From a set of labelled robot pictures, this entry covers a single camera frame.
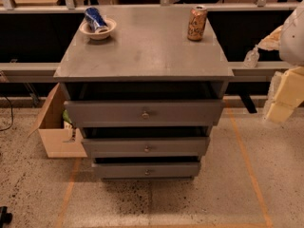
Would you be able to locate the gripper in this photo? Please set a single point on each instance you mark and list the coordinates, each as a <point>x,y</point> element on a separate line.
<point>293,40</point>

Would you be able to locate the grey top drawer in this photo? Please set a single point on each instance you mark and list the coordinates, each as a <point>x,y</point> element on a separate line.
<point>144,113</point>

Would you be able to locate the grey drawer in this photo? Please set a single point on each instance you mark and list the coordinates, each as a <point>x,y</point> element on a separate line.
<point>144,113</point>
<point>146,170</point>
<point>146,147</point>

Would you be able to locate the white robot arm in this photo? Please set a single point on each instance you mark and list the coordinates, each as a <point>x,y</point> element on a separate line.
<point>291,46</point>

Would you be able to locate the grey bottom drawer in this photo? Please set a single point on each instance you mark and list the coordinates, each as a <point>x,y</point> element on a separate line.
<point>146,170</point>

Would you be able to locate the grey drawer cabinet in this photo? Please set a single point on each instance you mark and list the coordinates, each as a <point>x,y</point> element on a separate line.
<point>148,57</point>

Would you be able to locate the grey middle drawer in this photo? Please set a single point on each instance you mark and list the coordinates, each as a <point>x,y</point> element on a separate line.
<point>146,147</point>

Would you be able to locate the clear sanitizer bottle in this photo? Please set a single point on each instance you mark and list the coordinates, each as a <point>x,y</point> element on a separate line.
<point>251,58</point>

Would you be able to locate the orange soda can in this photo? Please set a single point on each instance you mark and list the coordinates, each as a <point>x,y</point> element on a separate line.
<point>197,22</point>

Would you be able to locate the white ceramic bowl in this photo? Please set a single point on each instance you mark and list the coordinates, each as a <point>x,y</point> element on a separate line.
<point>86,30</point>

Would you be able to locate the blue soda can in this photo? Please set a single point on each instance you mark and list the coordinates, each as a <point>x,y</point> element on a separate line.
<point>95,20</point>

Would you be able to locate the green bag in box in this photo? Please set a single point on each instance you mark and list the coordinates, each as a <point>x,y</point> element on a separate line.
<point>66,117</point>

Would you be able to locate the cardboard box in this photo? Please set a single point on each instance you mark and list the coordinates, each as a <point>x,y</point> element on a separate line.
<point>59,140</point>

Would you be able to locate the black object on floor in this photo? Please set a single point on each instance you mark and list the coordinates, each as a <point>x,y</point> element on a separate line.
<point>5,216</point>

